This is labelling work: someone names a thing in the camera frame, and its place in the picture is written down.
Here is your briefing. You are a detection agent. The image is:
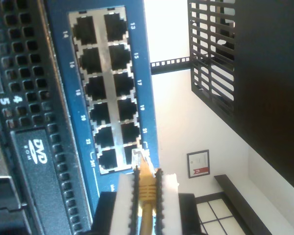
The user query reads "yellow network cable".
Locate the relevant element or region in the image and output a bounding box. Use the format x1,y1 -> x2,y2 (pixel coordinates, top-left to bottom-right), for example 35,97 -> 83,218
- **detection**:
132,148 -> 160,235

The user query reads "white paned screen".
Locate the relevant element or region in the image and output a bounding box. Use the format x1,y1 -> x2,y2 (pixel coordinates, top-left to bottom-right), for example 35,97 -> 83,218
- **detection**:
195,193 -> 247,235

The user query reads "framed certificate red ribbon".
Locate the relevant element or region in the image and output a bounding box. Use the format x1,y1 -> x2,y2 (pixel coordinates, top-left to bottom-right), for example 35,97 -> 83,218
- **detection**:
186,149 -> 210,179

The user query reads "dark wooden beam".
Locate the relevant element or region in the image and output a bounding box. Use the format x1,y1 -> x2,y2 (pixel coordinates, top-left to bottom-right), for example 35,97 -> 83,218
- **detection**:
214,174 -> 274,235

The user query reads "black rack server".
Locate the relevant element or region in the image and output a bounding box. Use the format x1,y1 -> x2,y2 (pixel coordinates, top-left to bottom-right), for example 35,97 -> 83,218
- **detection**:
0,0 -> 94,235

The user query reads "black slatted grille panel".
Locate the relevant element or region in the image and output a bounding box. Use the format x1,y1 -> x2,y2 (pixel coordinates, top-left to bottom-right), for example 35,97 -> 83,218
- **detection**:
188,0 -> 236,116

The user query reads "blue network switch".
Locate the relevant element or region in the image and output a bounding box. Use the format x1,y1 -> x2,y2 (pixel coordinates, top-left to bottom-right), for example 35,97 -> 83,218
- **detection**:
45,0 -> 162,222

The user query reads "black perforated rack post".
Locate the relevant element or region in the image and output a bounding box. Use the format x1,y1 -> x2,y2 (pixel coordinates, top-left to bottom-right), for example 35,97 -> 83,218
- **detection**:
150,55 -> 191,74

